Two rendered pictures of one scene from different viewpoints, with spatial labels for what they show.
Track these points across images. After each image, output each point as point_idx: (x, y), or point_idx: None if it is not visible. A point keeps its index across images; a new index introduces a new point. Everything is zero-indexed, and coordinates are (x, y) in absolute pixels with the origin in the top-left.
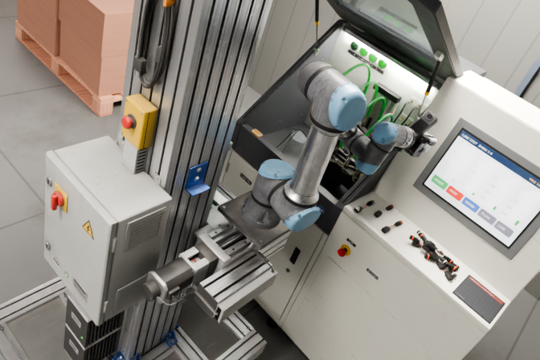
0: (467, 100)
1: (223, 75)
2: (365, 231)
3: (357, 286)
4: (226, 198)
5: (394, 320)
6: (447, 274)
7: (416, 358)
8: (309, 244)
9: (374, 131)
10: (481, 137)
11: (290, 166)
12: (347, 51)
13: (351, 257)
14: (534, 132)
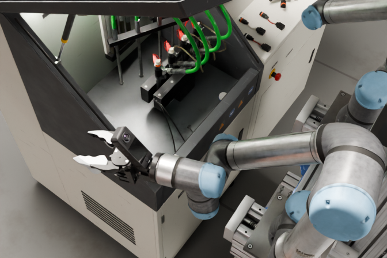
0: None
1: None
2: (281, 45)
3: (283, 71)
4: (320, 172)
5: (303, 45)
6: None
7: (315, 37)
8: (248, 114)
9: None
10: None
11: (370, 74)
12: (42, 18)
13: (276, 69)
14: None
